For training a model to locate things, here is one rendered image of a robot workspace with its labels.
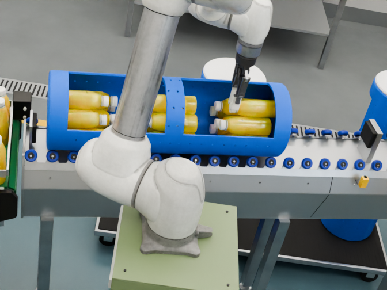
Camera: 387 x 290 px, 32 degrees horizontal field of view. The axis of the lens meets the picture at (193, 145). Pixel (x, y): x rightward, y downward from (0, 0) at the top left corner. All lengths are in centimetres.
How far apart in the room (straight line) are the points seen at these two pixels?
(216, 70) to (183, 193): 115
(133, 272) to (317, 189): 103
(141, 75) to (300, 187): 106
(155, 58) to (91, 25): 342
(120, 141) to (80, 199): 71
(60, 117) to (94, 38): 280
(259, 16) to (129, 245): 87
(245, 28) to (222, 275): 84
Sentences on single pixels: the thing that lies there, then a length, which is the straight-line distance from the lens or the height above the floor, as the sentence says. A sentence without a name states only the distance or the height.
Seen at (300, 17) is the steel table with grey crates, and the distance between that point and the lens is 535.
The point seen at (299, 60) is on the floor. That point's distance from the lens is 537.
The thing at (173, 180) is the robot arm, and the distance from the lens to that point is 189.
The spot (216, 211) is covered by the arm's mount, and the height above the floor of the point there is 106.
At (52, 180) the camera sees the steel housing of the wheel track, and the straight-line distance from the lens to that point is 252.
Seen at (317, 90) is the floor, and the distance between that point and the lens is 505.
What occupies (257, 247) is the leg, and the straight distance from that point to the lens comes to 320.
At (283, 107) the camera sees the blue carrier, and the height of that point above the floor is 121.
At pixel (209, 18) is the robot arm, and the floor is 151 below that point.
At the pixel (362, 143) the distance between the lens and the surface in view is 289.
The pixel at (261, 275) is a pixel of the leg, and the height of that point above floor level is 28.
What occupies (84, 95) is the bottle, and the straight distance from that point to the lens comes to 242.
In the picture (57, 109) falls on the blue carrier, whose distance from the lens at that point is 233.
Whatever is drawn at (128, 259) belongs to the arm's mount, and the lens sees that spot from 202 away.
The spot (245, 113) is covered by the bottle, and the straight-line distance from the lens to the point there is 254.
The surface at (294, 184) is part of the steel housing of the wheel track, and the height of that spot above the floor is 87.
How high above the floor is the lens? 256
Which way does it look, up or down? 38 degrees down
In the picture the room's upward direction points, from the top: 12 degrees clockwise
